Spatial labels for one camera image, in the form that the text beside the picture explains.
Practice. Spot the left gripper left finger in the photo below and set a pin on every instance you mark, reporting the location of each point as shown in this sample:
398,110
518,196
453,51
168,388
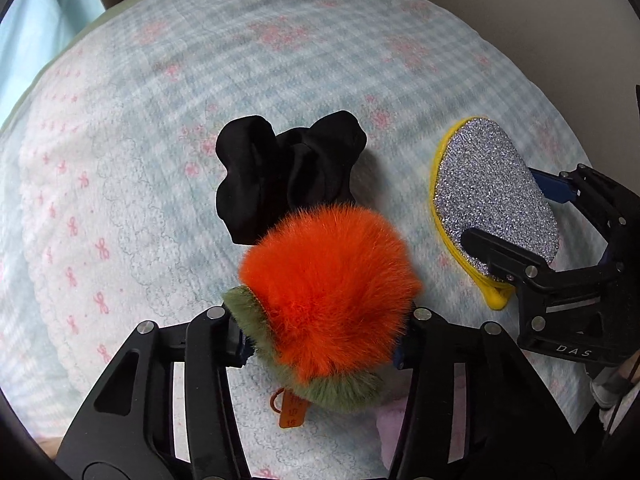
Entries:
238,348

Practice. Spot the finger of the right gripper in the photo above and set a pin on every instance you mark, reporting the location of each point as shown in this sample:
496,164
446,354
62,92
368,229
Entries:
507,264
555,188

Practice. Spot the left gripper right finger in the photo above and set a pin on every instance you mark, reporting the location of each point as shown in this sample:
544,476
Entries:
404,354

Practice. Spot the silver glitter yellow sponge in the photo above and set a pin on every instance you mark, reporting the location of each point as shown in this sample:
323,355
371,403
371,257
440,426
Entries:
479,180

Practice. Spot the orange green fur pompom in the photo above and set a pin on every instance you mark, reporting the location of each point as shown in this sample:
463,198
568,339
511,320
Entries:
324,297

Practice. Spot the black scrunchie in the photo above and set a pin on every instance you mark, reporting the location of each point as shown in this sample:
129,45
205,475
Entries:
270,175

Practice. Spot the pink and blue bedspread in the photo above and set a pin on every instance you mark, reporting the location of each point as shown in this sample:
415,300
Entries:
114,262

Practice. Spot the light blue curtain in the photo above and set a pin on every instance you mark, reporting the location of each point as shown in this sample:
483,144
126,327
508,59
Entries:
33,33

